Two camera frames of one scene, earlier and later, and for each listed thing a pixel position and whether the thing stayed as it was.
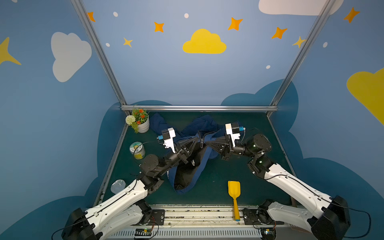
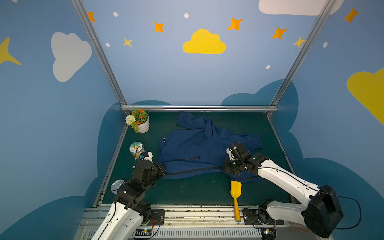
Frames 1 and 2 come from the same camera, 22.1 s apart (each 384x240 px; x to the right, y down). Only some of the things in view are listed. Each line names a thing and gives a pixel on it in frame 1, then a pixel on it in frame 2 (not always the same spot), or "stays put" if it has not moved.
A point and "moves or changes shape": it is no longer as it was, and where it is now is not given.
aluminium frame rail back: [198, 108] stays put
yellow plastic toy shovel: [234, 189] stays put
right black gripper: [224, 147] → [229, 165]
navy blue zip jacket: [192, 146] moves or changes shape
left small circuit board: [143, 232] stays put
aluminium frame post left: [100, 51] stays put
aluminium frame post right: [304, 53] stays put
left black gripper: [184, 151] → [160, 169]
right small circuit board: [268, 233] stays put
